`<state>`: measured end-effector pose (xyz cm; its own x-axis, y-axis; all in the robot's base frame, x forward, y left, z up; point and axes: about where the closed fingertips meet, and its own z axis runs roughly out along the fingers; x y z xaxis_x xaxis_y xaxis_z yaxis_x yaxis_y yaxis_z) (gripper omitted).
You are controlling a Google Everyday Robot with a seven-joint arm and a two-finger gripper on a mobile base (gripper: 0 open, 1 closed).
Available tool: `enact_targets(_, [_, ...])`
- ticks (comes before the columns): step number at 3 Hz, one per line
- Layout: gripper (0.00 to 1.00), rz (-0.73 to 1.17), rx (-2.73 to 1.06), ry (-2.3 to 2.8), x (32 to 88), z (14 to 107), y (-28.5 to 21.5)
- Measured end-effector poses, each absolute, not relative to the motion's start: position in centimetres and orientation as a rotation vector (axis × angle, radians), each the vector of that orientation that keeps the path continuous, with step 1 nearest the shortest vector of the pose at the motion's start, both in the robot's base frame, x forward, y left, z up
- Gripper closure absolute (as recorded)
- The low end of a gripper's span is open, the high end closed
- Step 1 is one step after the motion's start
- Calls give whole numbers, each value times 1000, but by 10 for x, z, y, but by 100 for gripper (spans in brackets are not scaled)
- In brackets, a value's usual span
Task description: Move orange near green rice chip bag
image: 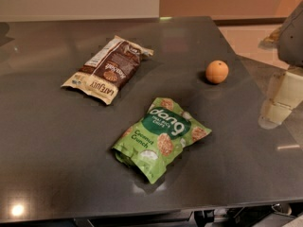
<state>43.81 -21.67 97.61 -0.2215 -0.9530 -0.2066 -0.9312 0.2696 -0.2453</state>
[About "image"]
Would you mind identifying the green rice chip bag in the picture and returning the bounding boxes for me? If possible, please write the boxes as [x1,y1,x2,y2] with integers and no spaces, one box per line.
[113,97,211,183]

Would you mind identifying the brown chip bag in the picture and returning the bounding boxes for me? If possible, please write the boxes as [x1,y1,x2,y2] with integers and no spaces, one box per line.
[62,36,153,105]

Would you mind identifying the orange fruit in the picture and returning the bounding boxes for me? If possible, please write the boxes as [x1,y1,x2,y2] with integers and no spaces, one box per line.
[205,61,229,84]

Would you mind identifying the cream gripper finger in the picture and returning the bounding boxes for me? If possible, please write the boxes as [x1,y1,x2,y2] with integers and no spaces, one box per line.
[258,67,303,130]
[262,27,281,46]

